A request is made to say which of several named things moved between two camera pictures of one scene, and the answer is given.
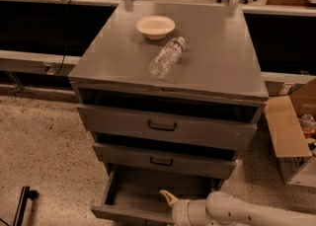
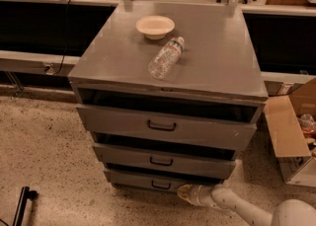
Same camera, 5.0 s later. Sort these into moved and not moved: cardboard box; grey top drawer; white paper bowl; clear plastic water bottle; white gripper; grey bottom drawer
Moved: grey bottom drawer; white gripper
Not moved: white paper bowl; cardboard box; grey top drawer; clear plastic water bottle
